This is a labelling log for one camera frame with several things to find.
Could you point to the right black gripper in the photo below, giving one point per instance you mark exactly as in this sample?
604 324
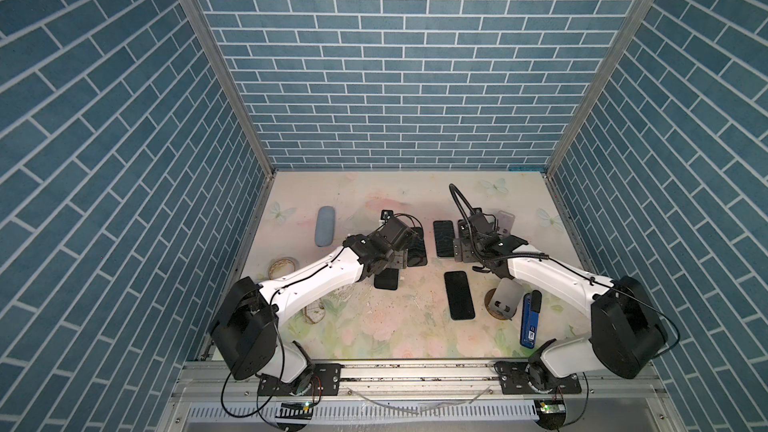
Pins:
461 244

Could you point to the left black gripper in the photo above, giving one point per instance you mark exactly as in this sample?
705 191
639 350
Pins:
401 260

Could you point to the black phone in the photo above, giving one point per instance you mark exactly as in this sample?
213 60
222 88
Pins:
416 251
388 279

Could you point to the teal case phone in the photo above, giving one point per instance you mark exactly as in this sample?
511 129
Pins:
444 235

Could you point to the round phone stand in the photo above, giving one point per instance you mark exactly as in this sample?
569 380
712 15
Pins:
502 302

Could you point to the purple case phone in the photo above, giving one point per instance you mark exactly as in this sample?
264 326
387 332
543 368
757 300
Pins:
459 297

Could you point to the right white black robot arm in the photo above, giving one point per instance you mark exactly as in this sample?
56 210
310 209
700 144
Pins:
626 330

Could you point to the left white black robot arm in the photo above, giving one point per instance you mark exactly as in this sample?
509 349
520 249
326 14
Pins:
246 327

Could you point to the grey right phone stand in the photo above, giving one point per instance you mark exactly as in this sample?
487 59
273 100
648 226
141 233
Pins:
505 222

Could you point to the grey glasses case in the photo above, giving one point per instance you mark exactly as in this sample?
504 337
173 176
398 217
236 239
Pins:
325 226

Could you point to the blue black rectangular device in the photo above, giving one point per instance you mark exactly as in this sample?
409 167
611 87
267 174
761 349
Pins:
532 302

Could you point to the clear tape roll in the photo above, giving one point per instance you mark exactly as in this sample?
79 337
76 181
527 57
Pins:
315 312

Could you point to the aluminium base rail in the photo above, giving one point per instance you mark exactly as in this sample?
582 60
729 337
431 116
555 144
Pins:
420 395

